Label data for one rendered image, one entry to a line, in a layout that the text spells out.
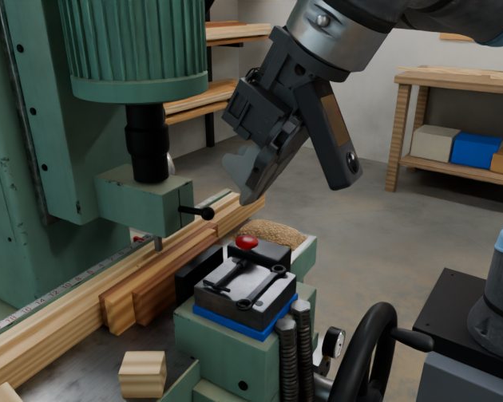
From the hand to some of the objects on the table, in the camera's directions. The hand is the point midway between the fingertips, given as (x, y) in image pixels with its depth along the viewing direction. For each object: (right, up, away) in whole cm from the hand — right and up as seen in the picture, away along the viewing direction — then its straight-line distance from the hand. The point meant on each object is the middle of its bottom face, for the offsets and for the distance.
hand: (251, 201), depth 55 cm
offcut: (-12, -22, -4) cm, 25 cm away
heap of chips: (+3, -7, +28) cm, 29 cm away
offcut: (-26, -24, -9) cm, 36 cm away
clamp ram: (-4, -17, +6) cm, 18 cm away
